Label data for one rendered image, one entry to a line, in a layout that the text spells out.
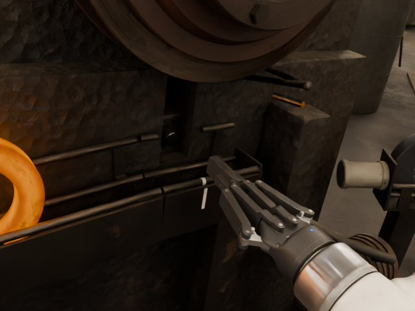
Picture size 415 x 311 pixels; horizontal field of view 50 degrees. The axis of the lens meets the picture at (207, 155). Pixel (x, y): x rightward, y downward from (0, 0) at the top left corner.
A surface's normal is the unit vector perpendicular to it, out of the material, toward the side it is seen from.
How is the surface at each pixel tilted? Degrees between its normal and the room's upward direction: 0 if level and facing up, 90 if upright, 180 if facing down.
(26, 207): 90
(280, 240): 5
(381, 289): 17
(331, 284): 50
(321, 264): 39
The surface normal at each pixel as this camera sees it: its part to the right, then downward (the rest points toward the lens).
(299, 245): -0.39, -0.54
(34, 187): 0.55, 0.45
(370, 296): -0.36, -0.81
